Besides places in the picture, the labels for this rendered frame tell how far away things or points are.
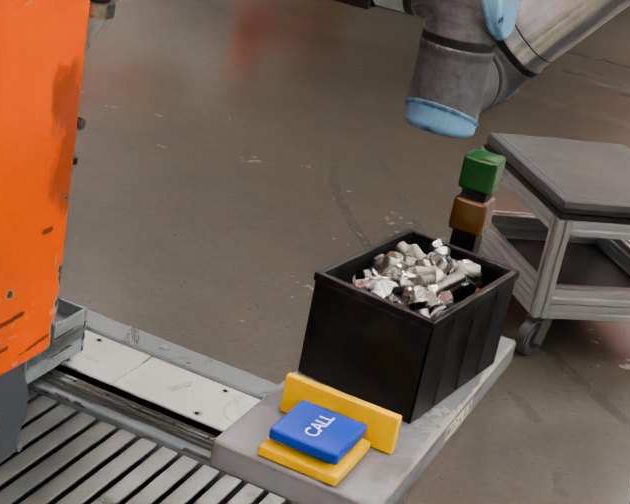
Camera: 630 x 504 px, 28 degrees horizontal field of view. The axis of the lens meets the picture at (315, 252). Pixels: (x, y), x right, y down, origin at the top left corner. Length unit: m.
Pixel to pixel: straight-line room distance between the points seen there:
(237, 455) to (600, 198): 1.40
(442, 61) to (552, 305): 1.05
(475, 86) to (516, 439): 0.87
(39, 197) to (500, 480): 1.22
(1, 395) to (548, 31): 0.78
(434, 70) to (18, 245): 0.64
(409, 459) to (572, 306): 1.32
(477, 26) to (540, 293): 1.03
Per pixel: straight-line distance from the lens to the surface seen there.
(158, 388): 1.99
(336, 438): 1.15
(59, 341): 1.97
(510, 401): 2.34
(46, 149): 1.03
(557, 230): 2.39
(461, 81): 1.50
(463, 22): 1.49
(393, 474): 1.18
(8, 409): 1.42
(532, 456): 2.19
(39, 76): 0.99
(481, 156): 1.41
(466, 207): 1.42
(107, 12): 1.34
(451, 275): 1.30
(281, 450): 1.15
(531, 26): 1.60
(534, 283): 2.46
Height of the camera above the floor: 1.07
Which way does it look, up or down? 23 degrees down
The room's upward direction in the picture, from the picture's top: 11 degrees clockwise
